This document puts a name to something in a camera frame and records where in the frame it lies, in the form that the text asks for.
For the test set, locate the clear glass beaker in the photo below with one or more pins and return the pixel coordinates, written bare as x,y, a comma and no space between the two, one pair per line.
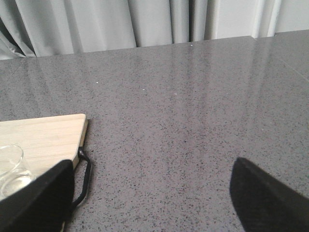
14,171

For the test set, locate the wooden cutting board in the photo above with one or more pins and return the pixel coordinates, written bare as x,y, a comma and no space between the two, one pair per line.
46,141

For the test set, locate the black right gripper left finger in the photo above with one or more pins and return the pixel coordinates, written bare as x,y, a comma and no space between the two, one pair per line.
41,206

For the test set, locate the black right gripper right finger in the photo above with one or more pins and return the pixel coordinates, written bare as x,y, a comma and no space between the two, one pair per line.
263,203

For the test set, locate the black cutting board handle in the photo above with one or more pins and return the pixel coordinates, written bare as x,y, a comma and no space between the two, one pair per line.
82,155

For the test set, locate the grey curtain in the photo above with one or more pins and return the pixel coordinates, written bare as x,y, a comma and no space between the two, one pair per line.
37,28

